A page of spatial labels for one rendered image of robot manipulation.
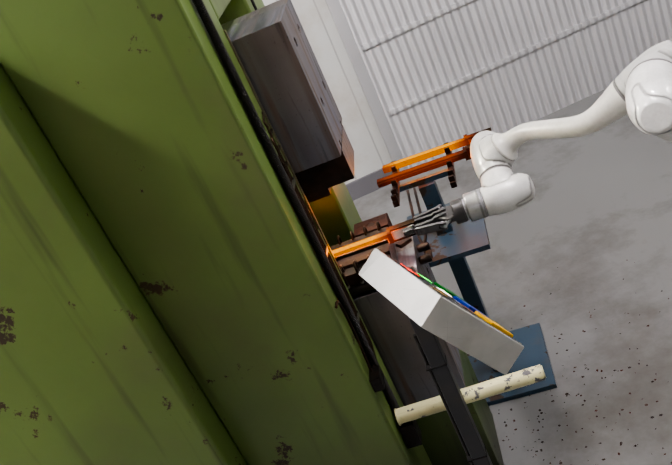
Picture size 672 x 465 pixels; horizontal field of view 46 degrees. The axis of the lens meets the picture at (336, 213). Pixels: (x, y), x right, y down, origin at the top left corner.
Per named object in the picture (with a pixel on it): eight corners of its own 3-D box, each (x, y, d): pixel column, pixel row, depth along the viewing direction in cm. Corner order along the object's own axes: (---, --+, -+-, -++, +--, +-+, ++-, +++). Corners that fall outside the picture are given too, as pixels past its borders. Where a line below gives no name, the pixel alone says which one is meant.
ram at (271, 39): (342, 109, 251) (291, -11, 235) (341, 156, 217) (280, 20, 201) (223, 155, 259) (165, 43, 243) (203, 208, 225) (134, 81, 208)
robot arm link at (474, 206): (485, 208, 248) (467, 214, 249) (476, 183, 244) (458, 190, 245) (490, 221, 240) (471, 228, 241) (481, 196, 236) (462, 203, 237)
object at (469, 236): (480, 197, 314) (478, 192, 313) (490, 248, 279) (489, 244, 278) (408, 220, 321) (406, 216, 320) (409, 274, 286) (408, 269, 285)
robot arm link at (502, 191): (492, 225, 243) (480, 192, 251) (541, 208, 240) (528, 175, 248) (485, 206, 235) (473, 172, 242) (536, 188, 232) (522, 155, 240)
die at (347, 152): (354, 151, 243) (342, 124, 239) (354, 178, 225) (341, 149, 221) (230, 198, 251) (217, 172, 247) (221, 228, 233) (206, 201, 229)
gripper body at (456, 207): (471, 225, 241) (442, 235, 242) (467, 212, 248) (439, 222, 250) (463, 204, 238) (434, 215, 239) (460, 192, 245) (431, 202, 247)
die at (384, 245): (395, 245, 258) (386, 224, 254) (398, 278, 240) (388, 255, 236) (277, 287, 266) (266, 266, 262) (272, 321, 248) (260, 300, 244)
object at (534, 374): (544, 372, 228) (539, 358, 226) (548, 384, 223) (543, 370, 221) (400, 417, 236) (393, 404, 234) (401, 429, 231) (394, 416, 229)
